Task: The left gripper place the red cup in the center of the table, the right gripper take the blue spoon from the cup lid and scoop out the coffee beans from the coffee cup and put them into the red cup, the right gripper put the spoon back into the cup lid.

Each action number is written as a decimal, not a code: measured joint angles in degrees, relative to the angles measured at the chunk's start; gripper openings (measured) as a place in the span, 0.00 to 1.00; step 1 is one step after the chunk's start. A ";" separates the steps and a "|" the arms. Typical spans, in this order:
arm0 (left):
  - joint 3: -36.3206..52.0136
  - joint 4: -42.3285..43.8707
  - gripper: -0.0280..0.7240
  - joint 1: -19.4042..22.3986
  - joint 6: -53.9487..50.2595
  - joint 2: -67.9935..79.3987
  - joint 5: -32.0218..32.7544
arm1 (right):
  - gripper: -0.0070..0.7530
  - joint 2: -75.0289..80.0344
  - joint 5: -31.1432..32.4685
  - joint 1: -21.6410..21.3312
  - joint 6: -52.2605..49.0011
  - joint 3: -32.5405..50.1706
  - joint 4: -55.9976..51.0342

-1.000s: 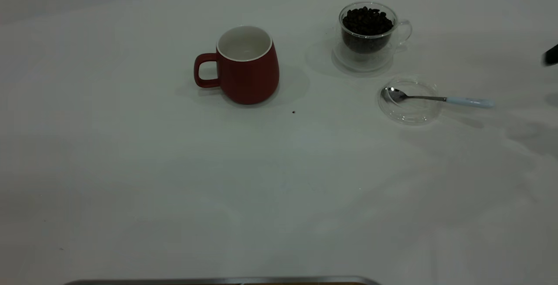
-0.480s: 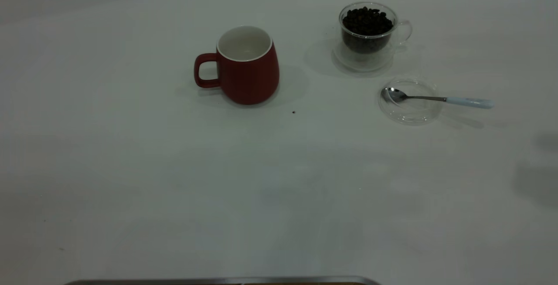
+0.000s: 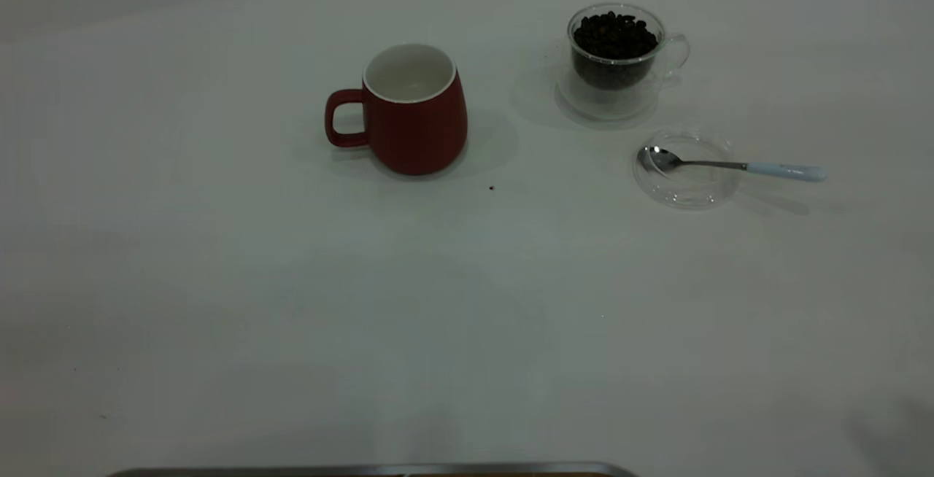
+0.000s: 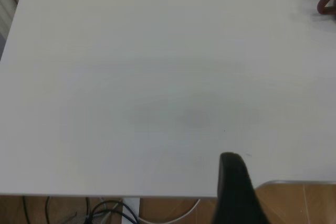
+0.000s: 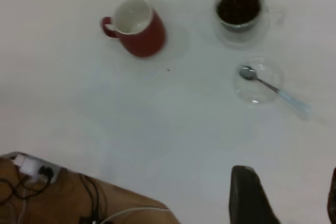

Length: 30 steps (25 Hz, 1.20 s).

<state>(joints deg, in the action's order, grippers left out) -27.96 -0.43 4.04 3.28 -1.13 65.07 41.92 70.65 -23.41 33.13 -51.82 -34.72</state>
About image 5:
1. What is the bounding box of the black tangled cable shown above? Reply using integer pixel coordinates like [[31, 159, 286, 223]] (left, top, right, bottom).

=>
[[0, 175, 52, 205]]

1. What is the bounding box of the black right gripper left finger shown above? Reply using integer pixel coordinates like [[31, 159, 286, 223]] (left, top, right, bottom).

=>
[[228, 165, 282, 224]]

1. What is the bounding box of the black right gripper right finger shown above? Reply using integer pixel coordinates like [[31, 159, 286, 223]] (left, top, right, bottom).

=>
[[327, 167, 336, 224]]

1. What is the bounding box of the roasted coffee beans pile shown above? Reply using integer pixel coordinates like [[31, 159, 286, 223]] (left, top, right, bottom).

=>
[[217, 0, 261, 25]]

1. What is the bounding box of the black power plug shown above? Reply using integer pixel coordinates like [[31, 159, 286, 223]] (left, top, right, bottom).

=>
[[39, 165, 55, 182]]

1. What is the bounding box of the metal spoon pale blue handle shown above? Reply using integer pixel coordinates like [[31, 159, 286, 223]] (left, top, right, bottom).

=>
[[239, 65, 312, 116]]

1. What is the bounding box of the clear glass cup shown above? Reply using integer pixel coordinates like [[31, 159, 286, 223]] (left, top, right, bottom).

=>
[[213, 0, 286, 51]]

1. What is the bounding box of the thin white cable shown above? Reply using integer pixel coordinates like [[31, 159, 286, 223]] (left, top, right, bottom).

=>
[[17, 181, 29, 224]]

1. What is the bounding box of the red ceramic mug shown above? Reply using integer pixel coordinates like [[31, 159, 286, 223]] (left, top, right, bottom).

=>
[[99, 0, 167, 58]]

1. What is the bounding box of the clear glass saucer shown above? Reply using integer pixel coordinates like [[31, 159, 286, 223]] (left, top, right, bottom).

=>
[[233, 56, 285, 106]]

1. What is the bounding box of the white power adapter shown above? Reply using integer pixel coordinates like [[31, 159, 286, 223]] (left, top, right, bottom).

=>
[[14, 154, 43, 183]]

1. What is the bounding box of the white thick cable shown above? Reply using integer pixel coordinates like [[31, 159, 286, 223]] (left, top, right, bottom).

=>
[[100, 206, 169, 224]]

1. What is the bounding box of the black cable bundle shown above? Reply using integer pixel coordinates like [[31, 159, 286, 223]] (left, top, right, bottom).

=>
[[78, 173, 106, 224]]

